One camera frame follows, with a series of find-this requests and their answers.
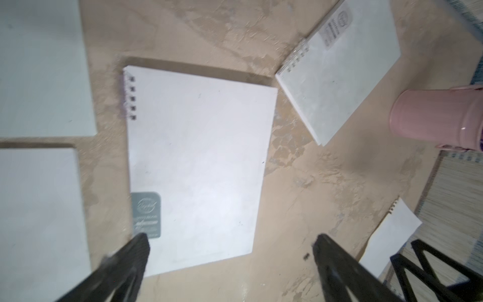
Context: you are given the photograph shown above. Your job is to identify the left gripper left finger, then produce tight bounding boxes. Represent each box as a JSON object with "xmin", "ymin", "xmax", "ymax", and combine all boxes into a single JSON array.
[{"xmin": 58, "ymin": 233, "xmax": 150, "ymax": 301}]

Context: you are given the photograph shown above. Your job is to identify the pink pencil cup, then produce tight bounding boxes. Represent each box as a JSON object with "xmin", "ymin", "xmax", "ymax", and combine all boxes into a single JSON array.
[{"xmin": 389, "ymin": 85, "xmax": 482, "ymax": 152}]

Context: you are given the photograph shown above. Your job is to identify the pale green notebook far left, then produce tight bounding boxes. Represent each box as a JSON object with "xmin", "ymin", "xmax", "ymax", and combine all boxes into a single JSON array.
[{"xmin": 1, "ymin": 1, "xmax": 98, "ymax": 138}]

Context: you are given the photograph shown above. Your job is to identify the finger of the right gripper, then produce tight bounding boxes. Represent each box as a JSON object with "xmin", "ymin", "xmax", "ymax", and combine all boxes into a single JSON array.
[{"xmin": 390, "ymin": 239, "xmax": 482, "ymax": 301}]

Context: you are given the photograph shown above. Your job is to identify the white spiral notebook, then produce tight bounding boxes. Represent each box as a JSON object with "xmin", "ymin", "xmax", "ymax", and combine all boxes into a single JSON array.
[{"xmin": 123, "ymin": 65, "xmax": 277, "ymax": 277}]

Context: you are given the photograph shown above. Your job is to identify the torn white notebook page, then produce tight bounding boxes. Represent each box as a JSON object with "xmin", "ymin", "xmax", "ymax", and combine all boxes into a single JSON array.
[{"xmin": 359, "ymin": 198, "xmax": 422, "ymax": 278}]

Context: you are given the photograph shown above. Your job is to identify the grey-green notebook far right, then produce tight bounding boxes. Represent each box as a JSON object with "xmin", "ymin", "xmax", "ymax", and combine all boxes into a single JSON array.
[{"xmin": 275, "ymin": 0, "xmax": 401, "ymax": 146}]

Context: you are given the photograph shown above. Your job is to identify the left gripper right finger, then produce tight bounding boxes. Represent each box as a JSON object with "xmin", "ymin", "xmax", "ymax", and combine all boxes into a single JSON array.
[{"xmin": 313, "ymin": 234, "xmax": 401, "ymax": 301}]

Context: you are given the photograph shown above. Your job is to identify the white notebook near left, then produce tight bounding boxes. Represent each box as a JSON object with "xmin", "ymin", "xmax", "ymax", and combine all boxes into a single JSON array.
[{"xmin": 1, "ymin": 148, "xmax": 91, "ymax": 301}]

